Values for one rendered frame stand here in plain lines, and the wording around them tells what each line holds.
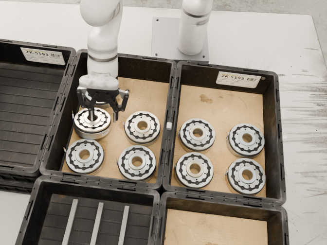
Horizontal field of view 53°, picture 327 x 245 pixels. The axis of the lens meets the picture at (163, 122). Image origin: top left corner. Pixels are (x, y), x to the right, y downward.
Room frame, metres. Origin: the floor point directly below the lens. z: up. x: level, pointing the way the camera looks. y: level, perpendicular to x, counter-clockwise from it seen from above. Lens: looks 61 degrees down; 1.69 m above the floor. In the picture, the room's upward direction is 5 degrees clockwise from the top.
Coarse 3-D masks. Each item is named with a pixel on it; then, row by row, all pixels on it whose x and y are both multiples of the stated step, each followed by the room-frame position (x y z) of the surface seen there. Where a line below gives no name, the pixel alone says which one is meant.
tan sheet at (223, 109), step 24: (192, 96) 0.57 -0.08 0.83; (216, 96) 0.58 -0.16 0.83; (240, 96) 0.59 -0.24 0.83; (216, 120) 0.49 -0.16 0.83; (240, 120) 0.50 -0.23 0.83; (216, 144) 0.41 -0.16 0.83; (192, 168) 0.33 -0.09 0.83; (216, 168) 0.34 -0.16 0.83; (264, 168) 0.35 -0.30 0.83; (264, 192) 0.28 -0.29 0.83
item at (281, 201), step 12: (180, 72) 0.58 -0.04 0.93; (252, 72) 0.61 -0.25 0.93; (264, 72) 0.61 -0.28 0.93; (276, 84) 0.57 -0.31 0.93; (276, 96) 0.54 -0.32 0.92; (276, 108) 0.49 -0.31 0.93; (276, 120) 0.45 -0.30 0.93; (168, 132) 0.39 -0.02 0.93; (276, 132) 0.42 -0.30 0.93; (168, 144) 0.35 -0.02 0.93; (168, 156) 0.33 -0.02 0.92; (168, 168) 0.29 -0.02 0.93; (168, 180) 0.26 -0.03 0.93; (180, 192) 0.23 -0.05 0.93; (192, 192) 0.23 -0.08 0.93; (204, 192) 0.23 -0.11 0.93; (216, 192) 0.24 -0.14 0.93; (228, 192) 0.24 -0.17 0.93; (276, 204) 0.22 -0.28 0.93
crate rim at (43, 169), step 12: (144, 60) 0.62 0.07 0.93; (156, 60) 0.62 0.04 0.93; (168, 60) 0.62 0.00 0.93; (72, 72) 0.55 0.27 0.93; (168, 96) 0.50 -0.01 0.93; (60, 108) 0.43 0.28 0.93; (168, 108) 0.46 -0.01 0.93; (60, 120) 0.39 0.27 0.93; (168, 120) 0.42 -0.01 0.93; (48, 144) 0.32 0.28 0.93; (48, 156) 0.29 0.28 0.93; (84, 180) 0.24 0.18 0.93; (96, 180) 0.24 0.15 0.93; (108, 180) 0.24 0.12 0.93; (120, 180) 0.25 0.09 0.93; (132, 180) 0.25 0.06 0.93; (156, 180) 0.25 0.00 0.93
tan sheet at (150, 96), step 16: (128, 80) 0.61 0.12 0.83; (144, 80) 0.62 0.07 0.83; (144, 96) 0.56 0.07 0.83; (160, 96) 0.56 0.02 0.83; (112, 112) 0.49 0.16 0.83; (128, 112) 0.49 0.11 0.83; (160, 112) 0.50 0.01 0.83; (112, 128) 0.43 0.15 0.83; (144, 128) 0.44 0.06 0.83; (112, 144) 0.38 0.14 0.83; (128, 144) 0.39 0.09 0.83; (160, 144) 0.40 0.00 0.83; (112, 160) 0.33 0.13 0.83; (112, 176) 0.29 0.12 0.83
